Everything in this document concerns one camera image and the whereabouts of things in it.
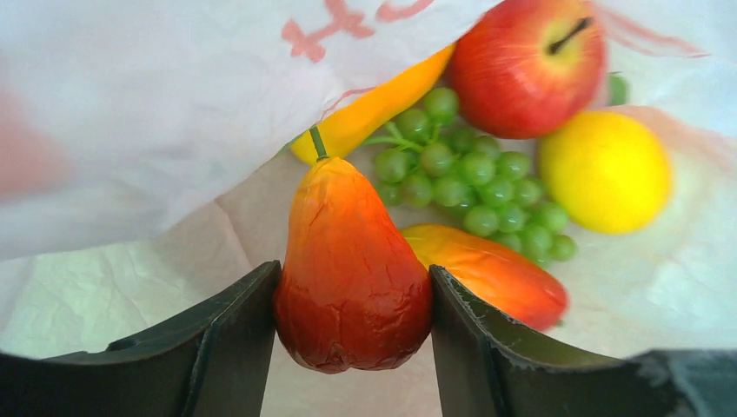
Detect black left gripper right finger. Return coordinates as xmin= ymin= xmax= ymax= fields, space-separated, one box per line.
xmin=429 ymin=266 xmax=736 ymax=417

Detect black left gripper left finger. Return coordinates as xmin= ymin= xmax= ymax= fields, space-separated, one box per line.
xmin=1 ymin=261 xmax=281 ymax=416

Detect red orange fake pear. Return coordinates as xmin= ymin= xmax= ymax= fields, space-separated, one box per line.
xmin=273 ymin=127 xmax=434 ymax=374

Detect green fake grapes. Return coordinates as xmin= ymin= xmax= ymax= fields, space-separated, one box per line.
xmin=365 ymin=87 xmax=578 ymax=266

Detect pink plastic bag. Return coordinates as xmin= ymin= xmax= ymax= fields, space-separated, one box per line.
xmin=1 ymin=1 xmax=736 ymax=416

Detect red fake fruit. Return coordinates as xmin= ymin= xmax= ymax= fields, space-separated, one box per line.
xmin=402 ymin=223 xmax=568 ymax=332

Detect orange fake fruit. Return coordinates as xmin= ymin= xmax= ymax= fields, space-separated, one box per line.
xmin=536 ymin=110 xmax=674 ymax=235

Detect orange yellow fake mango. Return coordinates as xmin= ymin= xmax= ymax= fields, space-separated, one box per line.
xmin=318 ymin=43 xmax=455 ymax=157

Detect red fake apple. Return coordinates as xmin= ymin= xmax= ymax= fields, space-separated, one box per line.
xmin=447 ymin=0 xmax=606 ymax=139

